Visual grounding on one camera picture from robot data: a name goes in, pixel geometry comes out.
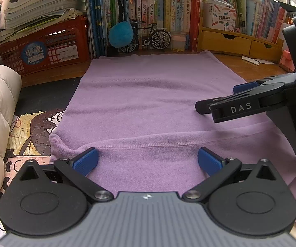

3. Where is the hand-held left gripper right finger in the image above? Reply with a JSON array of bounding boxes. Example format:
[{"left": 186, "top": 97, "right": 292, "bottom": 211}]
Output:
[{"left": 183, "top": 147, "right": 277, "bottom": 202}]

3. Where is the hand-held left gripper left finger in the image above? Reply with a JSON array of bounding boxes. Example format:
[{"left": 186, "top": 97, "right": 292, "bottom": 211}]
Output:
[{"left": 19, "top": 147, "right": 113, "bottom": 203}]

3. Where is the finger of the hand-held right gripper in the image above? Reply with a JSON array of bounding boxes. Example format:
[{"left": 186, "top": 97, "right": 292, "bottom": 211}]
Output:
[
  {"left": 233, "top": 73, "right": 296, "bottom": 94},
  {"left": 195, "top": 82, "right": 285, "bottom": 123}
]

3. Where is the purple fleece garment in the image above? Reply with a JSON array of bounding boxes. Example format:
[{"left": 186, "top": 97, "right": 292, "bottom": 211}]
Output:
[{"left": 49, "top": 50, "right": 296, "bottom": 245}]

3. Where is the white folded paper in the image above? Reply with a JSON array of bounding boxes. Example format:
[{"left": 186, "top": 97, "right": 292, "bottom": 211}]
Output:
[{"left": 242, "top": 56, "right": 276, "bottom": 65}]

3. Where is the pink box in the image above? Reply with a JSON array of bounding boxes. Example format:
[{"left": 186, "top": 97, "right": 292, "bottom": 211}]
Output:
[{"left": 279, "top": 50, "right": 296, "bottom": 73}]

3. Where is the wooden desk drawer organizer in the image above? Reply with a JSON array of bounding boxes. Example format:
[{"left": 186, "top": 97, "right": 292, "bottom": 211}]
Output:
[{"left": 197, "top": 18, "right": 284, "bottom": 63}]

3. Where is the cartoon jigsaw puzzle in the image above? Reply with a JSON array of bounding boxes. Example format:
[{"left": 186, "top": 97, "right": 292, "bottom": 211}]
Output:
[{"left": 0, "top": 109, "right": 66, "bottom": 242}]

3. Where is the row of slim colourful books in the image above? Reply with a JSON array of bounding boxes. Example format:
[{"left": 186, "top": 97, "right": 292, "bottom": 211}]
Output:
[{"left": 201, "top": 0, "right": 287, "bottom": 44}]

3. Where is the white patterned cardboard box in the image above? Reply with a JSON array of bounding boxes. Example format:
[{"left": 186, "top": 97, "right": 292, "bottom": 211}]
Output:
[{"left": 203, "top": 1, "right": 237, "bottom": 33}]

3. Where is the black desk mat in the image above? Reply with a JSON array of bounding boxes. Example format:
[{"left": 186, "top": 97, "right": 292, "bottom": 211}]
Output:
[{"left": 14, "top": 76, "right": 87, "bottom": 116}]

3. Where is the small pink note container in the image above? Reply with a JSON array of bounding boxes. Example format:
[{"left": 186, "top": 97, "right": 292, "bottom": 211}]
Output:
[{"left": 171, "top": 31, "right": 185, "bottom": 52}]

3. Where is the black model bicycle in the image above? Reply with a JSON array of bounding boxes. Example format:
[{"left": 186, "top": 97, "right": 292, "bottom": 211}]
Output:
[{"left": 118, "top": 19, "right": 171, "bottom": 54}]

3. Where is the red plastic crate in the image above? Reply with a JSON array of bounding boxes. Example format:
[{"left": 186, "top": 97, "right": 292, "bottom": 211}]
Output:
[{"left": 0, "top": 15, "right": 90, "bottom": 76}]

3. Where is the row of tall upright books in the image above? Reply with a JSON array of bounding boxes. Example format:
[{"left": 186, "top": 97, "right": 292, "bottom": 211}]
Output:
[{"left": 86, "top": 0, "right": 202, "bottom": 57}]

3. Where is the blue plush ball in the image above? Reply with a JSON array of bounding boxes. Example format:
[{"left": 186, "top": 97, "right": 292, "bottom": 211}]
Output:
[{"left": 108, "top": 21, "right": 134, "bottom": 48}]

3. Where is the stack of magazines and papers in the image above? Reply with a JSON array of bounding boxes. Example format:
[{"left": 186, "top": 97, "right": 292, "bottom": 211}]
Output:
[{"left": 0, "top": 0, "right": 87, "bottom": 45}]

